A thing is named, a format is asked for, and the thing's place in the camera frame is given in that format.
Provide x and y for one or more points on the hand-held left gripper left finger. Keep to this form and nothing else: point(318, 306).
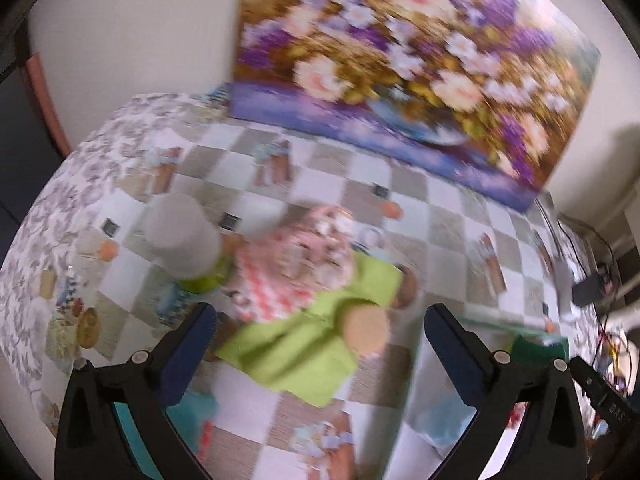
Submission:
point(185, 360)

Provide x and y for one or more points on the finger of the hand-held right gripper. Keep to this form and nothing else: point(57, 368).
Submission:
point(586, 375)

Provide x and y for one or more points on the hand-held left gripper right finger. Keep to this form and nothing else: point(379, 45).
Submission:
point(460, 360)

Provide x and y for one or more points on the dark green cloth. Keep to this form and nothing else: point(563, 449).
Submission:
point(530, 350)

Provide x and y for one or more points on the lime green soft toy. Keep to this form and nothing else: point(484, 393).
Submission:
point(310, 345)

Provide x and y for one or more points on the black power adapter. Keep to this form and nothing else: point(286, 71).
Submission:
point(590, 290)

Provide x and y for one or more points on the white power strip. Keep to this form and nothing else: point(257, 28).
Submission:
point(565, 285)

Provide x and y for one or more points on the pink white patterned cloth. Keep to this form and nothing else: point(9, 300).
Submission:
point(270, 285)

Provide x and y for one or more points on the checked tablecloth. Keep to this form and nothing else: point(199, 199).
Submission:
point(440, 230)

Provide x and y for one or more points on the floral pink scrunchie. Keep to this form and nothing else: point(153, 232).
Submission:
point(325, 240)

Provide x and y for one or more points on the floral tablecloth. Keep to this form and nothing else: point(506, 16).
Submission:
point(60, 195)

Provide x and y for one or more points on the brown wooden chair back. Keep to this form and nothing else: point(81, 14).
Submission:
point(47, 105)

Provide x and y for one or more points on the flower bouquet painting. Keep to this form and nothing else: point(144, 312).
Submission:
point(400, 60)

